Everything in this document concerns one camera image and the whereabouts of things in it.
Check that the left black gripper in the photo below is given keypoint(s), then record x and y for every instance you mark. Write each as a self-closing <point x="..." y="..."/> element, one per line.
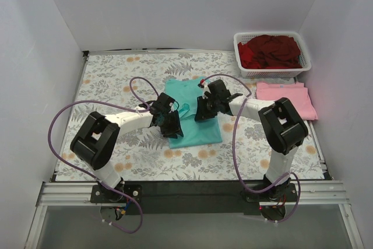
<point x="171" y="125"/>

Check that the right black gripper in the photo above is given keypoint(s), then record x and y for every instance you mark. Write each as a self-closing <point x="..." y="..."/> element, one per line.
<point x="204" y="112"/>

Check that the teal t shirt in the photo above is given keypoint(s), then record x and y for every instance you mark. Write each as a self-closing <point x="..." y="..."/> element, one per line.
<point x="195" y="133"/>

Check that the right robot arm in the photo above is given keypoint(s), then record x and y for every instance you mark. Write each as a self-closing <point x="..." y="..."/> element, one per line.
<point x="284" y="129"/>

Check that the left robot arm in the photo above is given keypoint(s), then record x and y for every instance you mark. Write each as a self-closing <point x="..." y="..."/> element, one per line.
<point x="96" y="139"/>

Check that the floral table cloth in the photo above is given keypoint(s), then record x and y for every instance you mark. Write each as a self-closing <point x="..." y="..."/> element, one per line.
<point x="123" y="79"/>

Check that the bright red t shirt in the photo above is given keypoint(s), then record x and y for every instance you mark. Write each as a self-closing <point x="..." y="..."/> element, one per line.
<point x="246" y="56"/>

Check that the dark red t shirt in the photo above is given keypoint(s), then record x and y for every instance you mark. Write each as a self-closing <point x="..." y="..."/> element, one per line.
<point x="274" y="52"/>

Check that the white plastic laundry basket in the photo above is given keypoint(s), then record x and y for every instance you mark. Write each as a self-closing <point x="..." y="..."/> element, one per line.
<point x="304" y="58"/>

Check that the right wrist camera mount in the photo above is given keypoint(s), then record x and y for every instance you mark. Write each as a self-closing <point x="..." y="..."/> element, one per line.
<point x="216" y="91"/>

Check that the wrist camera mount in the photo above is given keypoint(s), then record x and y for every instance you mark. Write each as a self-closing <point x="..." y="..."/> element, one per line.
<point x="162" y="105"/>
<point x="216" y="91"/>

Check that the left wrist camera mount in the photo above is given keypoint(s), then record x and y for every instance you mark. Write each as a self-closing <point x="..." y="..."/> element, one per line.
<point x="162" y="105"/>

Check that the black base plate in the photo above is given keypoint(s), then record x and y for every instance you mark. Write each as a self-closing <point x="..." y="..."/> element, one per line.
<point x="196" y="197"/>

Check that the aluminium front rail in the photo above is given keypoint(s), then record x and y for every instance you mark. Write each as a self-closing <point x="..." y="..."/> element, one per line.
<point x="312" y="193"/>

